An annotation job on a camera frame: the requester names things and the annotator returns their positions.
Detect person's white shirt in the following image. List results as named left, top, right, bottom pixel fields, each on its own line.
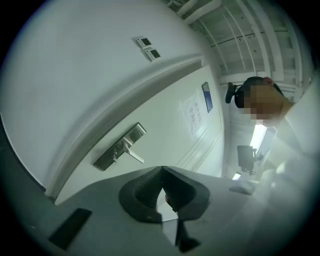
left=254, top=74, right=320, bottom=241

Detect black head-worn camera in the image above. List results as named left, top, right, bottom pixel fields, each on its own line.
left=224, top=81, right=247, bottom=105

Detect person's head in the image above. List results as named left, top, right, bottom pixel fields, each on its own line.
left=234, top=76, right=294, bottom=129

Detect white paper notice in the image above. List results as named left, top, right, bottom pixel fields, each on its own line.
left=177, top=91, right=205, bottom=136

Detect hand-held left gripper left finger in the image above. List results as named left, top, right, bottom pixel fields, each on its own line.
left=118, top=166, right=165, bottom=224

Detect white door frame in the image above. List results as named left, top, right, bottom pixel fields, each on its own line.
left=44, top=55, right=204, bottom=198

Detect silver door lock plate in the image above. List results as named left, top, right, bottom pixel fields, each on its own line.
left=93, top=122, right=147, bottom=172

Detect blue door sign plate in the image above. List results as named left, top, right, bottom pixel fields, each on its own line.
left=201, top=81, right=214, bottom=114

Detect silver door lever handle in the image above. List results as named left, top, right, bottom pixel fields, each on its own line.
left=121, top=138, right=145, bottom=164

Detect white door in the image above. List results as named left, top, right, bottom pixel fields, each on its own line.
left=54, top=58, right=226, bottom=206

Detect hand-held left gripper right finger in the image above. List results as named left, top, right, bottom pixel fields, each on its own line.
left=162, top=166, right=211, bottom=221

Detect bright ceiling light panel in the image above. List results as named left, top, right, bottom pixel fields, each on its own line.
left=249, top=124, right=268, bottom=151

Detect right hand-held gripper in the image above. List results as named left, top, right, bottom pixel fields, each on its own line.
left=236, top=144, right=264, bottom=175

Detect white wall thermostat panel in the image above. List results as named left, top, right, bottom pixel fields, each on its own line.
left=131, top=36, right=153, bottom=48
left=141, top=46, right=162, bottom=62

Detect white ceiling pipes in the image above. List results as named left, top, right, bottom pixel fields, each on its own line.
left=167, top=0, right=224, bottom=25

